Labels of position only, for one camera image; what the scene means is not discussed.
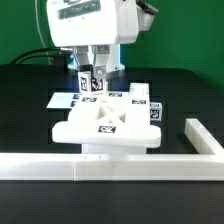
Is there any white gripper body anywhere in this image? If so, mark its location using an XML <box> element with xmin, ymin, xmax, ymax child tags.
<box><xmin>46</xmin><ymin>0</ymin><xmax>139</xmax><ymax>47</ymax></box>

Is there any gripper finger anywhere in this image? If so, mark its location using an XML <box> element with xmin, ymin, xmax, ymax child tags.
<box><xmin>92</xmin><ymin>45</ymin><xmax>110</xmax><ymax>79</ymax></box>
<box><xmin>73</xmin><ymin>46</ymin><xmax>90</xmax><ymax>71</ymax></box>

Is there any white tagged cube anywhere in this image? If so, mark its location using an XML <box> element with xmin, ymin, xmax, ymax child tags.
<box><xmin>78</xmin><ymin>71</ymin><xmax>106</xmax><ymax>94</ymax></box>
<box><xmin>150</xmin><ymin>102</ymin><xmax>162</xmax><ymax>121</ymax></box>

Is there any white chair back frame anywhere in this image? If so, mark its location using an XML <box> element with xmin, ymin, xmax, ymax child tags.
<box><xmin>52</xmin><ymin>83</ymin><xmax>161</xmax><ymax>148</ymax></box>

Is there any white marker base sheet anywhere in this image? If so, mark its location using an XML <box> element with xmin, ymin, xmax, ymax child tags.
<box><xmin>47</xmin><ymin>92</ymin><xmax>81</xmax><ymax>109</ymax></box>

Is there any black cable upper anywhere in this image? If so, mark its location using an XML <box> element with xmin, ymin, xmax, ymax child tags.
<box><xmin>9</xmin><ymin>48</ymin><xmax>73</xmax><ymax>66</ymax></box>

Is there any black cable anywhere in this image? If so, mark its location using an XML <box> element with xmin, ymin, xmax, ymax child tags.
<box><xmin>19</xmin><ymin>54</ymin><xmax>73</xmax><ymax>66</ymax></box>
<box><xmin>9</xmin><ymin>48</ymin><xmax>73</xmax><ymax>66</ymax></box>

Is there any thin white cable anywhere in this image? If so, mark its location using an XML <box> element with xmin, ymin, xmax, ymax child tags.
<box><xmin>34</xmin><ymin>0</ymin><xmax>54</xmax><ymax>67</ymax></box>

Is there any black cable lower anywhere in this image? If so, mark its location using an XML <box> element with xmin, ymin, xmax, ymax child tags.
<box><xmin>19</xmin><ymin>54</ymin><xmax>73</xmax><ymax>66</ymax></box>

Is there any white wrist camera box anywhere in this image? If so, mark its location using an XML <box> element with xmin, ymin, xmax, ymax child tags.
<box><xmin>136</xmin><ymin>0</ymin><xmax>158</xmax><ymax>31</ymax></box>

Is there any white U-shaped fence frame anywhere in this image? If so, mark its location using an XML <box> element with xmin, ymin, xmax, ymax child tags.
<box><xmin>0</xmin><ymin>119</ymin><xmax>224</xmax><ymax>181</ymax></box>

